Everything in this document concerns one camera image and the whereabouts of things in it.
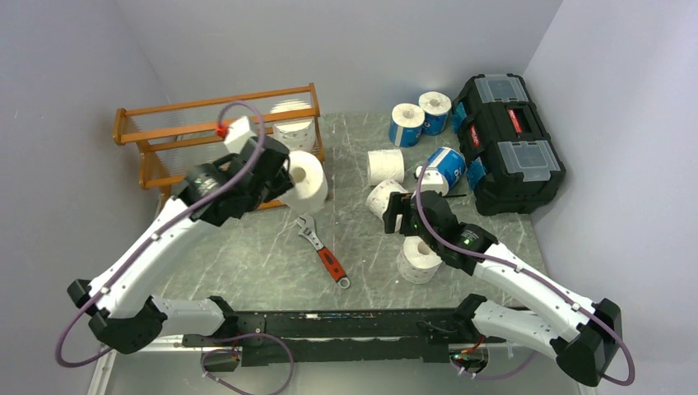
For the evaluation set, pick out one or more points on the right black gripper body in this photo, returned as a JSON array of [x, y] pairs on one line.
[[427, 238]]

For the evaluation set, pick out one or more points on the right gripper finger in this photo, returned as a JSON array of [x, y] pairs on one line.
[[411, 221], [393, 214]]

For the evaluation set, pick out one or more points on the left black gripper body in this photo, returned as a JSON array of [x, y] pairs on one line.
[[262, 196]]

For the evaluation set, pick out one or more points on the plain white paper roll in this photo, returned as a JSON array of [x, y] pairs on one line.
[[310, 188]]

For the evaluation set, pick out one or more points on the dotted white roll front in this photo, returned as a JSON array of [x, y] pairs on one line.
[[417, 263]]

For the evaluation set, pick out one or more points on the dotted white roll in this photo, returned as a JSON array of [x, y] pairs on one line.
[[296, 135], [378, 199], [417, 263]]

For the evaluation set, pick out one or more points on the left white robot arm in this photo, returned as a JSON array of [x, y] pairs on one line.
[[124, 315]]

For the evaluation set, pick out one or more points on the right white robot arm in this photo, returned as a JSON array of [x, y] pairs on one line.
[[581, 335]]

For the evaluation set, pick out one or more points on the orange wooden shelf rack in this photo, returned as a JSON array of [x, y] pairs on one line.
[[171, 139]]

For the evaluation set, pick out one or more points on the dotted white roll lying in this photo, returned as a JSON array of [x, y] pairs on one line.
[[378, 199]]

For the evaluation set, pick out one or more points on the plain white roll lying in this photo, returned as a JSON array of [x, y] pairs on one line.
[[384, 165]]

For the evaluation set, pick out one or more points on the blue wrapped roll lying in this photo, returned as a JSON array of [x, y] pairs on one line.
[[449, 162]]

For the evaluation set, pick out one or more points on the blue wrapped roll back left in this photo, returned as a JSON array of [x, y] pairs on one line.
[[406, 124]]

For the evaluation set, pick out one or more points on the blue wrapped roll back right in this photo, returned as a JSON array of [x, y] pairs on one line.
[[436, 107]]

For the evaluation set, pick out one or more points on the black plastic toolbox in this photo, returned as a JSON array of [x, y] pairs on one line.
[[511, 163]]

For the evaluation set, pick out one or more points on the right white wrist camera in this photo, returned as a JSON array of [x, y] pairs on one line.
[[432, 180]]

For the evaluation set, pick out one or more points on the red handled adjustable wrench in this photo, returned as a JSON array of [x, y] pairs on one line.
[[330, 262]]

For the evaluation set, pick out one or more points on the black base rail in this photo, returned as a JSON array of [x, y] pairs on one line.
[[267, 337]]

